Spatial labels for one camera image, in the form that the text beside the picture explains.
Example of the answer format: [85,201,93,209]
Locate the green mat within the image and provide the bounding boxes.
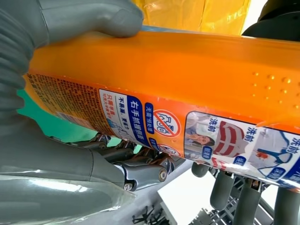
[17,89,142,154]

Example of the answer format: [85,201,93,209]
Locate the yellow plastic-wrapped box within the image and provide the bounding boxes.
[131,0,251,35]

